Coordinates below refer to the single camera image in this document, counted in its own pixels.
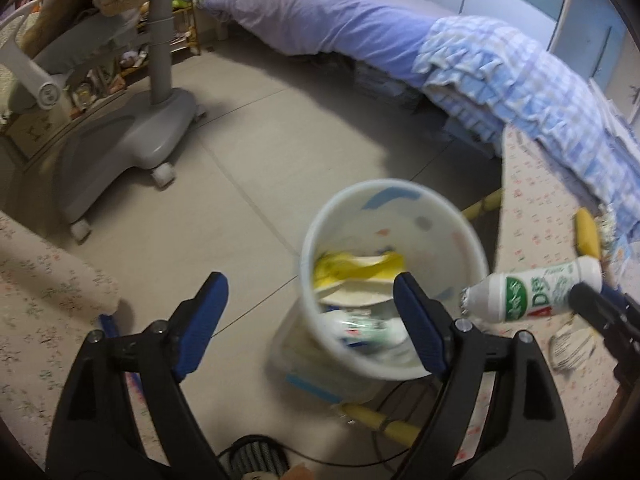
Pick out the cherry print table cloth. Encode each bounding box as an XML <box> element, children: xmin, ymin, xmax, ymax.
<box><xmin>493</xmin><ymin>126</ymin><xmax>618</xmax><ymax>462</ymax></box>

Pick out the toy shelf rack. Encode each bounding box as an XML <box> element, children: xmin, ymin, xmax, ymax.
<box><xmin>118</xmin><ymin>0</ymin><xmax>201</xmax><ymax>79</ymax></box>

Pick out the black power cable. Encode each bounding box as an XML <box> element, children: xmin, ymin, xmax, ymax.
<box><xmin>214</xmin><ymin>383</ymin><xmax>442</xmax><ymax>470</ymax></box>

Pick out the yellow sponge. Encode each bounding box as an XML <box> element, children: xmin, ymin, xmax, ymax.
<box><xmin>574</xmin><ymin>207</ymin><xmax>602</xmax><ymax>260</ymax></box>

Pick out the white green-label bottle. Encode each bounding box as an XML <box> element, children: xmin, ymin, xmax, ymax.
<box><xmin>321</xmin><ymin>309</ymin><xmax>409</xmax><ymax>351</ymax></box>
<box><xmin>461</xmin><ymin>256</ymin><xmax>603</xmax><ymax>323</ymax></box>

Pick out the floral cushion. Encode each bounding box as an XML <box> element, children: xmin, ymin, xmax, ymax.
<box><xmin>0</xmin><ymin>211</ymin><xmax>166</xmax><ymax>470</ymax></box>

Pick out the grey rolling chair base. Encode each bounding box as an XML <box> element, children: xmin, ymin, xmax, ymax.
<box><xmin>1</xmin><ymin>0</ymin><xmax>205</xmax><ymax>243</ymax></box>

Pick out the clear plastic storage box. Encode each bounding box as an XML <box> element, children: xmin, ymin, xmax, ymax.
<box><xmin>269</xmin><ymin>298</ymin><xmax>387</xmax><ymax>404</ymax></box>

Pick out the person's left hand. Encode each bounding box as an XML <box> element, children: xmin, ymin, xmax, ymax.
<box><xmin>281</xmin><ymin>464</ymin><xmax>314</xmax><ymax>480</ymax></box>

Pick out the yellow wrapper in bin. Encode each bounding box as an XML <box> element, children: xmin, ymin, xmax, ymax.
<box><xmin>312</xmin><ymin>252</ymin><xmax>406</xmax><ymax>289</ymax></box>

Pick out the black white small fan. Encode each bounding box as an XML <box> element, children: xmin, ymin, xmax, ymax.
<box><xmin>228</xmin><ymin>434</ymin><xmax>291</xmax><ymax>479</ymax></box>

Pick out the purple bed sheet mattress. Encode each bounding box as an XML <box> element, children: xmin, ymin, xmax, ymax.
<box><xmin>198</xmin><ymin>0</ymin><xmax>452</xmax><ymax>89</ymax></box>

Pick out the white plastic trash bin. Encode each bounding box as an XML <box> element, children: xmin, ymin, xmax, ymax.
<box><xmin>299</xmin><ymin>179</ymin><xmax>488</xmax><ymax>380</ymax></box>

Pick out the crumpled printed paper wrapper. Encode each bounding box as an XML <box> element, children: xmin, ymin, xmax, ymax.
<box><xmin>549</xmin><ymin>315</ymin><xmax>597</xmax><ymax>373</ymax></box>

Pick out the blue checked ruffled blanket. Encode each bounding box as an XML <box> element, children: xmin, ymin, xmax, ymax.
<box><xmin>412</xmin><ymin>15</ymin><xmax>639</xmax><ymax>242</ymax></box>

